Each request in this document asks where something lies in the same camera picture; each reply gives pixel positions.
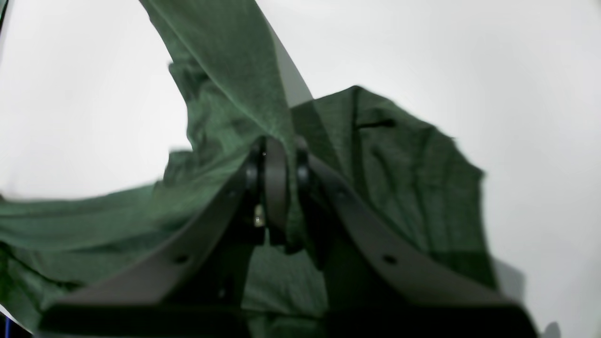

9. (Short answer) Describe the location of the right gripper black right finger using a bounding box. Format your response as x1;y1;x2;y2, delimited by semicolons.
296;138;539;338

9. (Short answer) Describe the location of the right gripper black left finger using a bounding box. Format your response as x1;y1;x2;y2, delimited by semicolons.
37;136;289;338

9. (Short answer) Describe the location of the dark green long-sleeve shirt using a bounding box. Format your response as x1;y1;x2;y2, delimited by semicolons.
1;0;498;330

